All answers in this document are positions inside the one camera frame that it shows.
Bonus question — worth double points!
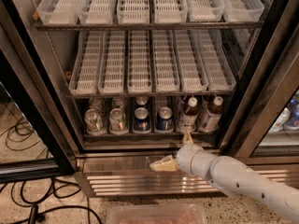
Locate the wire shelf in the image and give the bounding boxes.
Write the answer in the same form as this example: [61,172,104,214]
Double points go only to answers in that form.
[35,21,263,31]
[66,91,235,99]

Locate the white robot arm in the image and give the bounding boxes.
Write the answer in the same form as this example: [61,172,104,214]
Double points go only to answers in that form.
[149,132,299,224]

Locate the white can behind right door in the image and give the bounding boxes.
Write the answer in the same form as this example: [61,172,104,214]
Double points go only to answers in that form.
[269,108,290,133]

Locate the top wire shelf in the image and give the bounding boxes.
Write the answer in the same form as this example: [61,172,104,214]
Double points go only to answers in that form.
[35,21,263,31]

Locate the tea bottle white cap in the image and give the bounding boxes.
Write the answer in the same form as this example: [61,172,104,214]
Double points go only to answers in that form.
[178,96,198,133]
[198,96,223,133]

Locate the black cables on floor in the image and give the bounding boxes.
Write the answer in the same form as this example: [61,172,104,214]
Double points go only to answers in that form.
[0,103,104,224]

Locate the middle wire shelf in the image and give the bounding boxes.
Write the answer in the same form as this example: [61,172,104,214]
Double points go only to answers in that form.
[66,91,235,99]

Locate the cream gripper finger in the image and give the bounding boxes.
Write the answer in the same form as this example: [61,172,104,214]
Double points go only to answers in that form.
[149,155,178,172]
[183,131,193,145]

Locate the right fridge glass door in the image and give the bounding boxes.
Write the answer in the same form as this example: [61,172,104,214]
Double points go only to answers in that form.
[218,0,299,166]

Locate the tea bottle white cap right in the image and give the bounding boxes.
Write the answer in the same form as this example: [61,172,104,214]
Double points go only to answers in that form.
[198,96,223,133]

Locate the blue can behind right door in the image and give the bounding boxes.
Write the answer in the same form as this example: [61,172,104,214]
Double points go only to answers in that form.
[283,98,299,131]

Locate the stainless fridge base grille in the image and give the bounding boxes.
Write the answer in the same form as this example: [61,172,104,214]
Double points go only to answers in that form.
[74,149,299,198]

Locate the clear plastic container on floor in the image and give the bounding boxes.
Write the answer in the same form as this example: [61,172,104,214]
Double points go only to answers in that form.
[106,204,207,224]

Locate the tea bottle white cap left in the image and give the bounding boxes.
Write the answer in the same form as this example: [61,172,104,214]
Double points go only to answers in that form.
[178,96,198,133]

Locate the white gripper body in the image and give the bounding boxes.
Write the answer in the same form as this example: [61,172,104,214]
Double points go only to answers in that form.
[176,144,212,175]

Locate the silver green can front left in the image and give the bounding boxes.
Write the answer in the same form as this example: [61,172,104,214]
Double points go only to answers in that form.
[84,108,106,135]

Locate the open glass fridge door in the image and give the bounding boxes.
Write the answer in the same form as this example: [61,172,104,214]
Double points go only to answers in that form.
[0,0,77,184]

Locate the silver green can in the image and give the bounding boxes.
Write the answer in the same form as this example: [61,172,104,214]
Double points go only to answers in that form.
[109,108,128,135]
[84,108,106,135]

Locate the silver can rear left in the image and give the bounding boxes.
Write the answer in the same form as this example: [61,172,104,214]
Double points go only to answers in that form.
[89,98,105,113]

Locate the blue pepsi can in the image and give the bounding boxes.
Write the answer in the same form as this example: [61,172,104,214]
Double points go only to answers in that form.
[156,106,174,133]
[135,96,150,108]
[133,107,150,133]

